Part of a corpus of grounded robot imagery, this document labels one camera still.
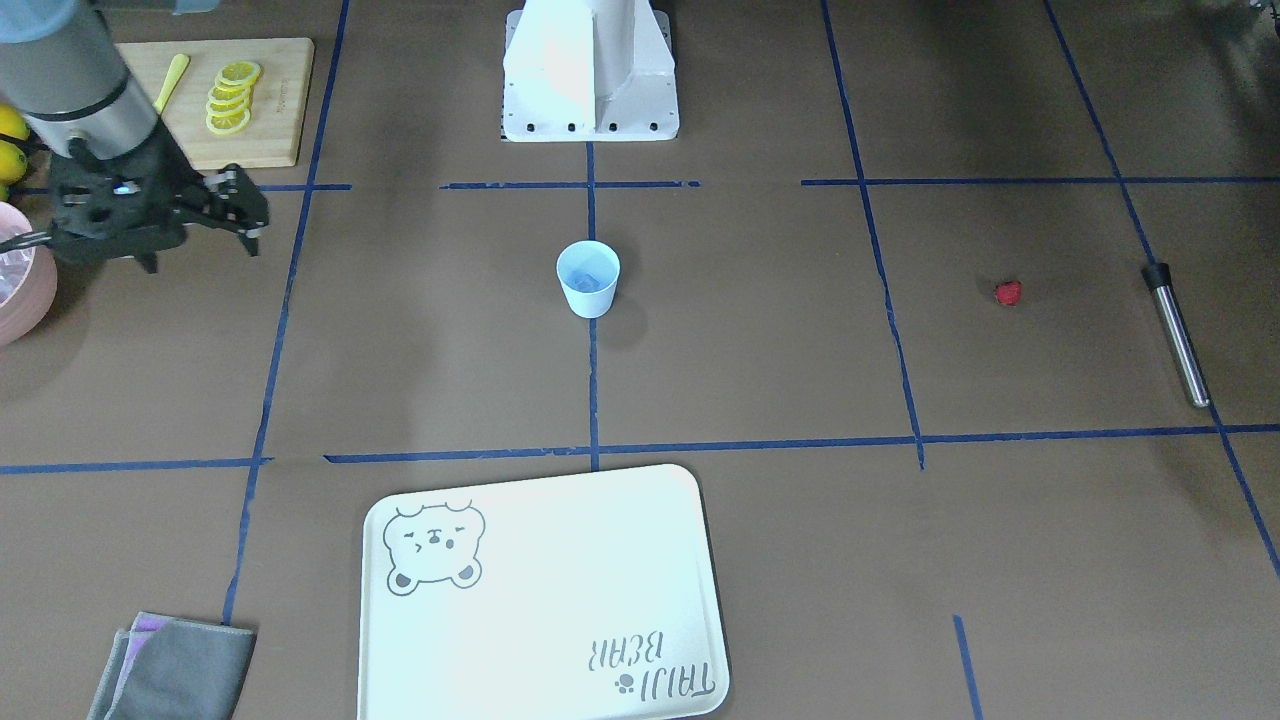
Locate lemon slices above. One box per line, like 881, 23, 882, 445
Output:
205, 60, 262, 136

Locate grey folded cloth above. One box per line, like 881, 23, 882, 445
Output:
87, 612, 257, 719

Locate red strawberry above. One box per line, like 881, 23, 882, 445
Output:
993, 281, 1023, 307

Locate yellow plastic knife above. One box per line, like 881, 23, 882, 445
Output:
154, 53, 191, 117

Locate wooden cutting board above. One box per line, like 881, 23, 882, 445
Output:
116, 38, 315, 170

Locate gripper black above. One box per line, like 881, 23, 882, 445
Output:
50, 126, 206, 274

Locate steel muddler black tip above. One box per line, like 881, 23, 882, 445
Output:
1142, 263, 1211, 409

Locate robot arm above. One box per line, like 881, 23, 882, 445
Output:
1, 1, 198, 274

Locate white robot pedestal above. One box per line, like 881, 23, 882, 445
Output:
500, 1, 680, 143

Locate light blue cup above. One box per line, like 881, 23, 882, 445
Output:
556, 240, 621, 319

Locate yellow lemon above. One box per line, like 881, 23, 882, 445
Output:
0, 141, 29, 186
0, 102, 31, 142

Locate pink bowl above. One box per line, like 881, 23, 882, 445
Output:
1, 245, 58, 348

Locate cream bear tray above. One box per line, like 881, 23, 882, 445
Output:
356, 464, 731, 719

